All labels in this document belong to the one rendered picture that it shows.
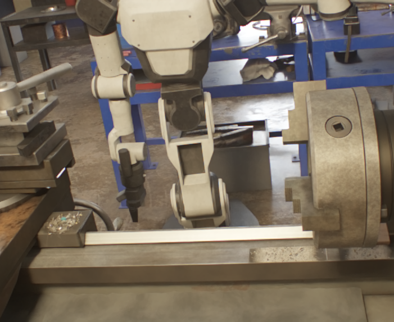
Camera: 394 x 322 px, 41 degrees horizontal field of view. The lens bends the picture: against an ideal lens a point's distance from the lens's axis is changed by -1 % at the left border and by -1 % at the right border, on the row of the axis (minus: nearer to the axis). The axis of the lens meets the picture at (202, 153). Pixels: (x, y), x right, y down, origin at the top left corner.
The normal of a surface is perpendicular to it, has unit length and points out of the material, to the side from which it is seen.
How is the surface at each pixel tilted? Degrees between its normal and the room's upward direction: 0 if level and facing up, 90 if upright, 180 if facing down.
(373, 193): 78
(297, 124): 64
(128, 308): 13
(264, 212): 0
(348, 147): 50
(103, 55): 102
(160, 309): 23
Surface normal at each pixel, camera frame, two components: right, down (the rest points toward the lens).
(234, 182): -0.07, 0.43
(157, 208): -0.13, -0.90
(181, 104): 0.03, 0.60
